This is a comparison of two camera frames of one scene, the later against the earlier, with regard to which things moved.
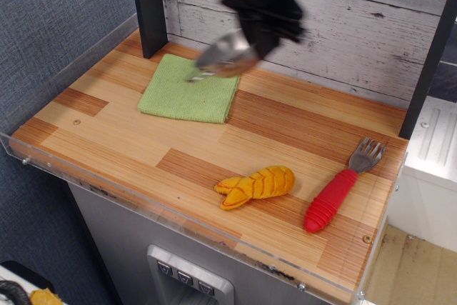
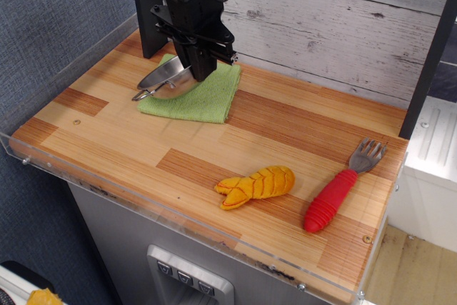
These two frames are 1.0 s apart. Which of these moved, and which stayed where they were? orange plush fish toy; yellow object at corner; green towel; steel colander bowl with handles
Moved: steel colander bowl with handles
Stayed: green towel; orange plush fish toy; yellow object at corner
